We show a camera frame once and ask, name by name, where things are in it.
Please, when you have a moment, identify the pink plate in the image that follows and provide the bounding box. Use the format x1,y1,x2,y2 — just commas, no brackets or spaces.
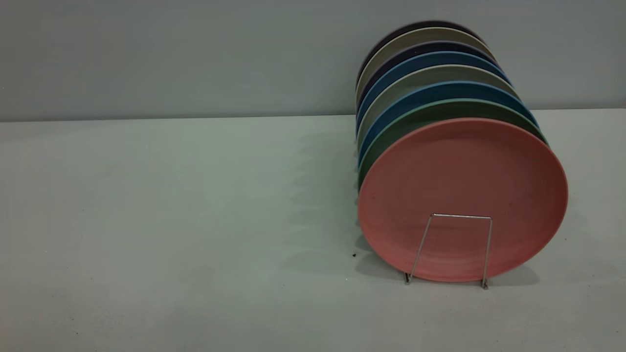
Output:
358,117,569,283

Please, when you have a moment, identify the grey-green plate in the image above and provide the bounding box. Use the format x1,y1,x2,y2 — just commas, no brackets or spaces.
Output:
357,64,521,147

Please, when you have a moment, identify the blue plate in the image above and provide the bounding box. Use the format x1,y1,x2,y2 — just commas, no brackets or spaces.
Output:
358,81,540,167
356,51,512,132

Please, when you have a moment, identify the green plate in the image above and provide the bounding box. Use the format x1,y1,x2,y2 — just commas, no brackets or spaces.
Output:
358,98,549,191

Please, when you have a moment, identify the navy plate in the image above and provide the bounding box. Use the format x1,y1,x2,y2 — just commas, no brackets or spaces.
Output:
356,41,499,110

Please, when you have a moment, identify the beige plate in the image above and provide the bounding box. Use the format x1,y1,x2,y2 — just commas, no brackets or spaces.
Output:
355,26,497,106

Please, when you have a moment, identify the dark purple plate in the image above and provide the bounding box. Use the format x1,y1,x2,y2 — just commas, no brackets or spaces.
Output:
356,20,485,84

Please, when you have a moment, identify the metal wire plate rack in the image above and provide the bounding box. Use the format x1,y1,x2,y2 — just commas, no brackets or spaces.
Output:
404,213,493,290

